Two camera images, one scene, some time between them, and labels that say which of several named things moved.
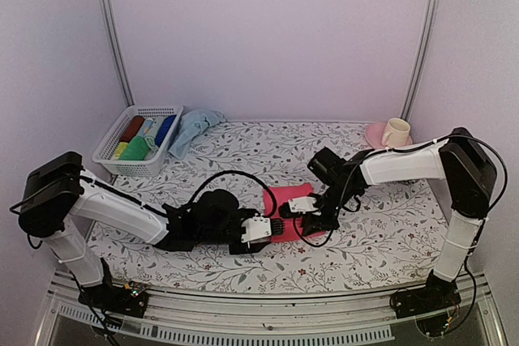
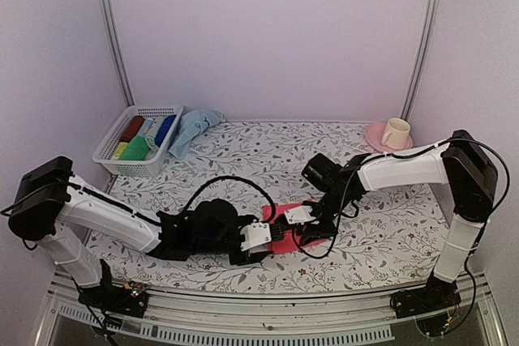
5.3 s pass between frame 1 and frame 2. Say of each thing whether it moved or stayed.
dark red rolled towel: stayed
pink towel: moved
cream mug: stayed
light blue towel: stayed
